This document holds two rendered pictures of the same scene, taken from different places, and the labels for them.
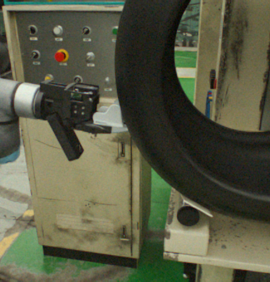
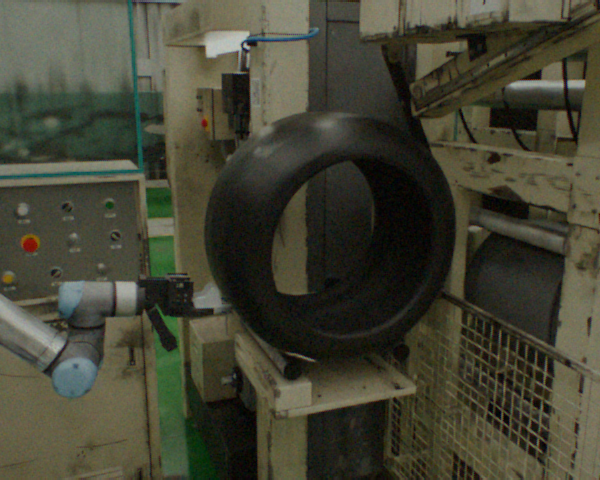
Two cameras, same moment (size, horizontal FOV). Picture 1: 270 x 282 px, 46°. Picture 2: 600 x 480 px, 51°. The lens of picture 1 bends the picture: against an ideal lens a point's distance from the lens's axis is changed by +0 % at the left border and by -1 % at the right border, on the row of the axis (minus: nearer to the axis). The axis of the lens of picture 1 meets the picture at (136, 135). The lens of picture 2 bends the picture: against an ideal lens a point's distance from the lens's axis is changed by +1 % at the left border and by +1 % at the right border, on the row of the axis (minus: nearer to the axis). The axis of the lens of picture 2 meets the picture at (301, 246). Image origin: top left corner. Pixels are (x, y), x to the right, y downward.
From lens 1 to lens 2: 87 cm
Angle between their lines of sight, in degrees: 31
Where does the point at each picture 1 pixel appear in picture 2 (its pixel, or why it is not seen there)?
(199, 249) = (305, 399)
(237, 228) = (322, 381)
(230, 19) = not seen: hidden behind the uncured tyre
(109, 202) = (116, 438)
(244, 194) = (336, 336)
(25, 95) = (127, 293)
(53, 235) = not seen: outside the picture
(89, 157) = not seen: hidden behind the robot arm
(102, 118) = (203, 301)
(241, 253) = (335, 396)
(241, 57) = (284, 226)
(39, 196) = not seen: outside the picture
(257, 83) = (301, 248)
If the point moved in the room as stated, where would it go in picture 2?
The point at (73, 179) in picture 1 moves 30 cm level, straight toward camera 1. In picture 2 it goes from (56, 420) to (102, 459)
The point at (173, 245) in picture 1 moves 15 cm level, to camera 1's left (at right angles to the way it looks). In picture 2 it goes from (283, 403) to (223, 421)
